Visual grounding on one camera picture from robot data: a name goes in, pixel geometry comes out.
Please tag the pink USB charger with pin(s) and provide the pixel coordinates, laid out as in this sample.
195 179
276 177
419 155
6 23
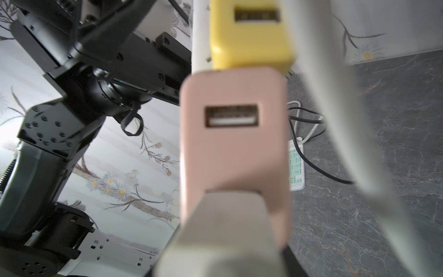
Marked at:
233 136

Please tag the white power strip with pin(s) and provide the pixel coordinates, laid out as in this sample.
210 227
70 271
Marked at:
229 234

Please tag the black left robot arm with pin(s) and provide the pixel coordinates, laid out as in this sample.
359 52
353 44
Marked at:
90 53

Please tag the green keyboard left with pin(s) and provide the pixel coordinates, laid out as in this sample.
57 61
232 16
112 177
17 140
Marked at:
297 178

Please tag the yellow USB charger cube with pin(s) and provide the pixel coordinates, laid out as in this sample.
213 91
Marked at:
249 34

